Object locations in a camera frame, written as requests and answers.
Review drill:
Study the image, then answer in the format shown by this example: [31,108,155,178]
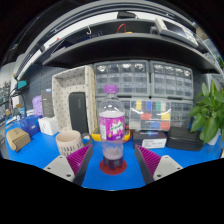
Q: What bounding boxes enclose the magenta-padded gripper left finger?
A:
[43,144,95,187]

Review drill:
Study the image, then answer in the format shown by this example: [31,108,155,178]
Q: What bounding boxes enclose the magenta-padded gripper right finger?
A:
[134,144,184,185]

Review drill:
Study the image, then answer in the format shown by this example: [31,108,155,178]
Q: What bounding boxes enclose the clear purple-capped drink bottle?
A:
[98,84,126,169]

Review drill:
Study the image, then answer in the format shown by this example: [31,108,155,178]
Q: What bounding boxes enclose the beige patterned mug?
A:
[55,129,93,158]

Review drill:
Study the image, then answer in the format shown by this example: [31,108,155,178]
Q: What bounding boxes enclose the black box with white label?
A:
[132,129,168,150]

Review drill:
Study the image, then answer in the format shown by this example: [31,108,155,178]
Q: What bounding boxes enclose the black zippered case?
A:
[165,125,205,152]

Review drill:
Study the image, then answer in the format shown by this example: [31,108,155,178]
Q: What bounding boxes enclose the white cardboard box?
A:
[37,115,60,137]

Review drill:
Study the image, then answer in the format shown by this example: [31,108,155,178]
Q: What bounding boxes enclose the flat round red coaster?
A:
[99,158,128,176]

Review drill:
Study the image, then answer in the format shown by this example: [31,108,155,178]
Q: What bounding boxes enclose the brown cardboard box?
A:
[5,127,32,153]

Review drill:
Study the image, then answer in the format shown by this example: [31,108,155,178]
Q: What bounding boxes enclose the blue box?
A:
[18,114,43,137]

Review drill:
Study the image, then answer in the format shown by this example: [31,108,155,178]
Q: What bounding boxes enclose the clear compartment box, coloured parts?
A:
[128,99,172,132]

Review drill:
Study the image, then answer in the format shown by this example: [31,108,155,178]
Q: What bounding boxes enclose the black rectangular speaker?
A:
[68,91,90,135]

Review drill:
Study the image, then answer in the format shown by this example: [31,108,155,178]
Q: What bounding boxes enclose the dark grey upright box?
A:
[40,88,55,118]

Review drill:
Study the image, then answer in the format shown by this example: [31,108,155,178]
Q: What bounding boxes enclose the purple plastic bag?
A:
[31,95,44,118]

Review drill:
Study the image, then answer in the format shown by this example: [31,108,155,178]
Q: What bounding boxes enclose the green potted plant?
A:
[188,79,224,146]

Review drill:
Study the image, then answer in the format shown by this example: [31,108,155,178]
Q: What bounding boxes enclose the white perforated storage bin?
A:
[51,65,98,135]

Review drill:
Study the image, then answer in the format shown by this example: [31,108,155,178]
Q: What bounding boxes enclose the black wall shelf unit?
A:
[14,9,223,83]

